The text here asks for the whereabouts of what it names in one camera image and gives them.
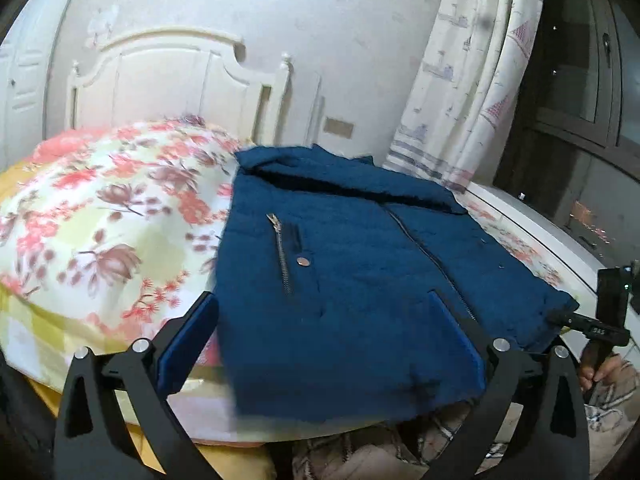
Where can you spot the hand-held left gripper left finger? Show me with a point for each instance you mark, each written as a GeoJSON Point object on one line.
{"type": "Point", "coordinates": [186, 332]}

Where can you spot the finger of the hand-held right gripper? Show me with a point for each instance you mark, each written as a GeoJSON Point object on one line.
{"type": "Point", "coordinates": [575, 321]}

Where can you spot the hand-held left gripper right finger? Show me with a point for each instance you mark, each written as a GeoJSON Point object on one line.
{"type": "Point", "coordinates": [492, 360]}

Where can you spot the dark blue quilted jacket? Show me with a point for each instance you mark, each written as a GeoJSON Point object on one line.
{"type": "Point", "coordinates": [350, 260]}

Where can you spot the person's right forearm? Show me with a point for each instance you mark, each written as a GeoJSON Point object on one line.
{"type": "Point", "coordinates": [617, 420]}

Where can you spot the person's right hand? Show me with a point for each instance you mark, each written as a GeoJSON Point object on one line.
{"type": "Point", "coordinates": [605, 372]}

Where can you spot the white window ledge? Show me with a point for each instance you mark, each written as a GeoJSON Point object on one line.
{"type": "Point", "coordinates": [540, 225]}

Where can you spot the yellow daisy bedsheet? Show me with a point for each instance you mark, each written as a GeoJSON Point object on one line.
{"type": "Point", "coordinates": [215, 460]}

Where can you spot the floral duvet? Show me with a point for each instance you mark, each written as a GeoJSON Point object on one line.
{"type": "Point", "coordinates": [100, 220]}

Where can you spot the plaid clothing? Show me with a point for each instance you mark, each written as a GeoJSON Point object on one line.
{"type": "Point", "coordinates": [360, 455]}

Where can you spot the dark window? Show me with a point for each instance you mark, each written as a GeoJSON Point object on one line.
{"type": "Point", "coordinates": [580, 110]}

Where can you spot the cream wooden headboard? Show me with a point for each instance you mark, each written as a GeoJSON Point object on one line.
{"type": "Point", "coordinates": [170, 80]}

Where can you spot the printed white curtain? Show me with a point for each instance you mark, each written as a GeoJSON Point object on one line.
{"type": "Point", "coordinates": [465, 60]}

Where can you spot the white wardrobe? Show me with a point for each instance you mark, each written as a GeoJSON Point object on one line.
{"type": "Point", "coordinates": [30, 60]}

